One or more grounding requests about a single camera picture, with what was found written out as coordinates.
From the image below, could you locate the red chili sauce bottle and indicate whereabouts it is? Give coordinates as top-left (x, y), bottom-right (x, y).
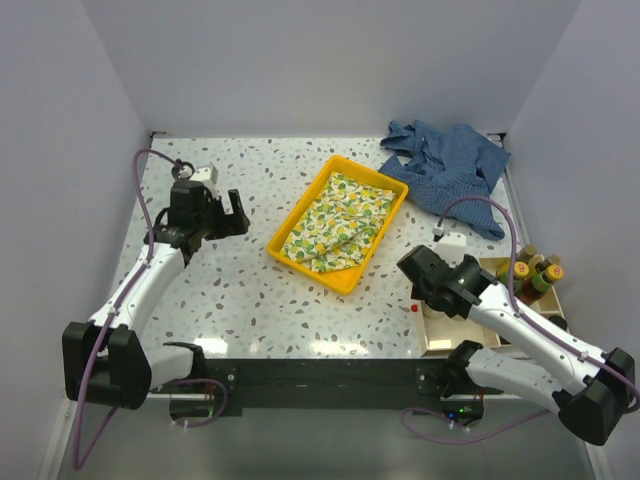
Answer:
top-left (519, 264), bottom-right (564, 305)
top-left (504, 261), bottom-right (530, 295)

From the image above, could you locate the yellow label sauce bottle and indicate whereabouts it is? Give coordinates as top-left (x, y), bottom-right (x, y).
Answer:
top-left (496, 244), bottom-right (538, 277)

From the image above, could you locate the yellow label oil bottle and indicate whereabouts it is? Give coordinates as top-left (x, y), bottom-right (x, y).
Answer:
top-left (528, 254), bottom-right (561, 278)

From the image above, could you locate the white powder shaker jar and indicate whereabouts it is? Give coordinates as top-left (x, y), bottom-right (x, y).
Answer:
top-left (171, 160), bottom-right (195, 181)

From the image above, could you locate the dark pepper grinder jar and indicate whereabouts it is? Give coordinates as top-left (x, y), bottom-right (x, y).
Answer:
top-left (547, 315), bottom-right (568, 331)

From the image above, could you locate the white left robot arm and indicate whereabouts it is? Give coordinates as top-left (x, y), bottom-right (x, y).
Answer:
top-left (62, 180), bottom-right (250, 410)

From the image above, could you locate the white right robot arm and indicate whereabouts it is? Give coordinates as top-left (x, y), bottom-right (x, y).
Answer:
top-left (397, 245), bottom-right (639, 446)

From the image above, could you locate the cream divided organizer box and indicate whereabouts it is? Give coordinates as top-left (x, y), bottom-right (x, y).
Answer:
top-left (417, 289), bottom-right (565, 359)

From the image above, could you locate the lemon print cloth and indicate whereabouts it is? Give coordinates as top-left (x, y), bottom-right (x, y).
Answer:
top-left (280, 172), bottom-right (395, 274)

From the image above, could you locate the yellow plastic tray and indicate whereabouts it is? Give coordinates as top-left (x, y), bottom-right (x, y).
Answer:
top-left (267, 155), bottom-right (409, 294)

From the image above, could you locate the blue checkered shirt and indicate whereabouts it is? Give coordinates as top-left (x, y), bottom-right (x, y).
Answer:
top-left (379, 120), bottom-right (511, 241)

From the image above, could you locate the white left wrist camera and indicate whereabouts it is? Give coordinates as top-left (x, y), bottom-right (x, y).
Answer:
top-left (189, 163), bottom-right (219, 199)

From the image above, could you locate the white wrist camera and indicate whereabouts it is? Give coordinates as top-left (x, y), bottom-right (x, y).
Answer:
top-left (432, 225), bottom-right (466, 267)
top-left (189, 163), bottom-right (219, 199)

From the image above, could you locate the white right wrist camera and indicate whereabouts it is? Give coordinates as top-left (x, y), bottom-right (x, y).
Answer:
top-left (432, 225), bottom-right (466, 267)

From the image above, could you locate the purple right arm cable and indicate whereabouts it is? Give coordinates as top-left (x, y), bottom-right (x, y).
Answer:
top-left (399, 195), bottom-right (640, 445)

